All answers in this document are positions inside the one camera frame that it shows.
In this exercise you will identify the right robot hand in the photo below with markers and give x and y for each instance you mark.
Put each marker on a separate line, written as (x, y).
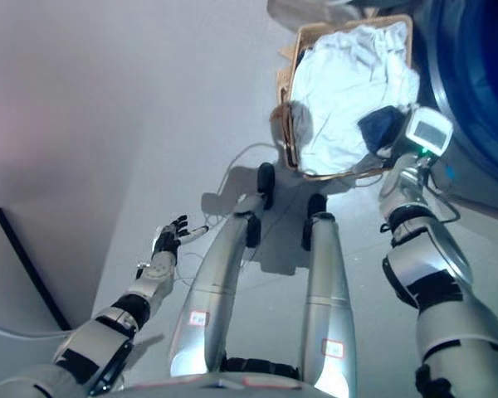
(428, 132)

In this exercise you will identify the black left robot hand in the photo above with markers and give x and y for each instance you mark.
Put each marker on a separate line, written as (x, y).
(169, 240)

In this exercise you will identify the dark blue cloth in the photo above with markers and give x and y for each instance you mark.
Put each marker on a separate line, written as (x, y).
(379, 128)

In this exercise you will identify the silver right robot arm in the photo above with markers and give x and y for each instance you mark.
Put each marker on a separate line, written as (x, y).
(435, 265)

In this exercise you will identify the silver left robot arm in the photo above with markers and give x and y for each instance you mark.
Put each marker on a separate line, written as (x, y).
(108, 323)

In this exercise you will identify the grey front-load washing machine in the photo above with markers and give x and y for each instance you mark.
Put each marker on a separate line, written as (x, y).
(473, 83)

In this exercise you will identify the brown wicker laundry basket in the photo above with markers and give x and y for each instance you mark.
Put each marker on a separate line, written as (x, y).
(288, 79)

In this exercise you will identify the silver left robot leg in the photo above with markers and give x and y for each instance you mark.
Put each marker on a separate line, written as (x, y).
(220, 269)

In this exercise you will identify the silver robot leg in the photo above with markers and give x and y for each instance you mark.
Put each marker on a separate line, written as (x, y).
(328, 290)
(220, 269)

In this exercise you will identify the white crumpled garment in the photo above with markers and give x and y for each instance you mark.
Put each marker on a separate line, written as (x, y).
(340, 91)

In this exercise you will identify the black left robot foot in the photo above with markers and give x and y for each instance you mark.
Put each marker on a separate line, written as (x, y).
(266, 178)

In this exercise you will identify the black robot foot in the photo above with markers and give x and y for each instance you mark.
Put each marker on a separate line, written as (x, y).
(317, 204)
(266, 178)

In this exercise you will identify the black right robot foot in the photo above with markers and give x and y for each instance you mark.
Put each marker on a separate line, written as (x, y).
(317, 204)

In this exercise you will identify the grey robot torso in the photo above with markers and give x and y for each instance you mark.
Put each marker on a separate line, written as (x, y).
(216, 387)

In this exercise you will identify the silver right robot leg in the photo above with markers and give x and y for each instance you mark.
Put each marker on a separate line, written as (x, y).
(328, 290)

